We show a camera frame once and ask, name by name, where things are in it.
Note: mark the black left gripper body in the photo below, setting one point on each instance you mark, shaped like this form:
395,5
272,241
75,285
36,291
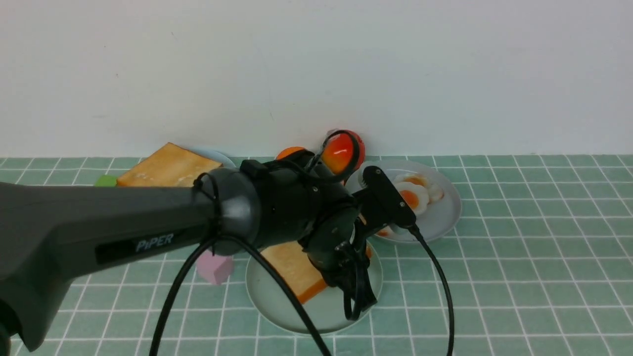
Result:
336,250

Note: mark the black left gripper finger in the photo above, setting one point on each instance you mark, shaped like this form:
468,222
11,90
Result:
358,295

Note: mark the toast slice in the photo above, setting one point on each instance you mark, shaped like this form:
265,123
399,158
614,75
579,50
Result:
303,279
169,166

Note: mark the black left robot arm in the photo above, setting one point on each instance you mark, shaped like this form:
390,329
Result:
51,235

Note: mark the green serving plate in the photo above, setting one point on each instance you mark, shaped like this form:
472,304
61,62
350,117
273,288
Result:
273,304

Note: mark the red apple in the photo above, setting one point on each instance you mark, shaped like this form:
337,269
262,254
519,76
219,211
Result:
338,152

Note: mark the orange fruit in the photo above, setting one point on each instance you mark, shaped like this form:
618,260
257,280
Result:
290,153

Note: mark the grey egg plate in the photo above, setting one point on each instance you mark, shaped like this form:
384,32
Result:
441,216

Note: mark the pink foam cube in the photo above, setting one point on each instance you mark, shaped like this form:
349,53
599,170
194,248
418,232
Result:
214,269

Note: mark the light blue bread plate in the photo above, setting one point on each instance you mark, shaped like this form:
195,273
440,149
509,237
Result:
222,160

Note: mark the green foam cube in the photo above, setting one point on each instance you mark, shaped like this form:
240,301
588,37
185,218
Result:
106,181

